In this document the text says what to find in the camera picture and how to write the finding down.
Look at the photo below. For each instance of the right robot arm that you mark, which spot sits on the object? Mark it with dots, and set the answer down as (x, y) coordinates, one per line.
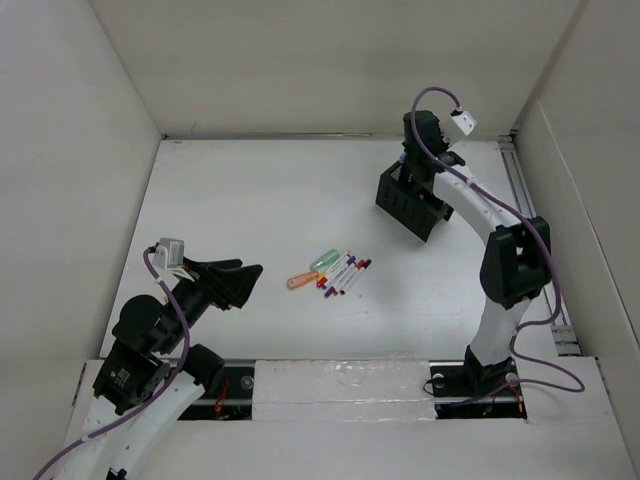
(513, 270)

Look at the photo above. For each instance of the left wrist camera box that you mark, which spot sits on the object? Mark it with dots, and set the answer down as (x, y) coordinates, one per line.
(170, 252)

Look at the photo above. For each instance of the purple cap marker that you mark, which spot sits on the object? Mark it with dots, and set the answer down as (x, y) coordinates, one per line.
(341, 275)

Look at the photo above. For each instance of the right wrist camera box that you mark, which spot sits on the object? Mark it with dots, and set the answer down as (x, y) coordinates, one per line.
(462, 125)

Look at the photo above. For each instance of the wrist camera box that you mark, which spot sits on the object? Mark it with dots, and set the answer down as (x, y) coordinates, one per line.
(462, 125)
(170, 252)

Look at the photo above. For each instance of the black two-compartment pen holder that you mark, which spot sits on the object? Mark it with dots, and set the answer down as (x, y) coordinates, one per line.
(409, 203)

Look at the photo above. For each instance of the orange highlighter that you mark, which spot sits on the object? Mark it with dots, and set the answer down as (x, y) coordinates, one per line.
(302, 280)

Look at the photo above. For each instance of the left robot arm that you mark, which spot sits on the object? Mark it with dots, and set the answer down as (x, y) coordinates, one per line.
(154, 371)

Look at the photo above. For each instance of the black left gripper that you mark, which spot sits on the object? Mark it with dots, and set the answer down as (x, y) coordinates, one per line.
(237, 282)

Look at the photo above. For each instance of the black cap marker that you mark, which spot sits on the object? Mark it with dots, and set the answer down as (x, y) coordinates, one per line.
(361, 268)

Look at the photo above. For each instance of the green highlighter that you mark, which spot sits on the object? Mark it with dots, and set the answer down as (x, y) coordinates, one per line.
(324, 261)

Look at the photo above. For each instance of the red cap marker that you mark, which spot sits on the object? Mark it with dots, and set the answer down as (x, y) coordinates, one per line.
(344, 281)
(324, 281)

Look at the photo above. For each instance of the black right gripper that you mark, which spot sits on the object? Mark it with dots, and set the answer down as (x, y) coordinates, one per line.
(444, 142)

